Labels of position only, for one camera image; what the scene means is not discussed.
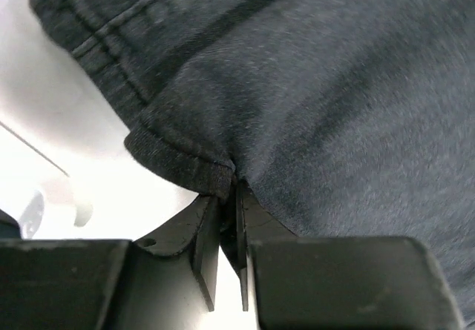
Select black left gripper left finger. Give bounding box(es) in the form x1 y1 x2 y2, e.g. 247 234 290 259
1 197 219 329

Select black trousers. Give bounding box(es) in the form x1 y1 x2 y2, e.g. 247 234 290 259
30 0 474 329

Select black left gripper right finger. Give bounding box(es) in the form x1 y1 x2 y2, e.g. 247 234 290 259
221 183 464 329

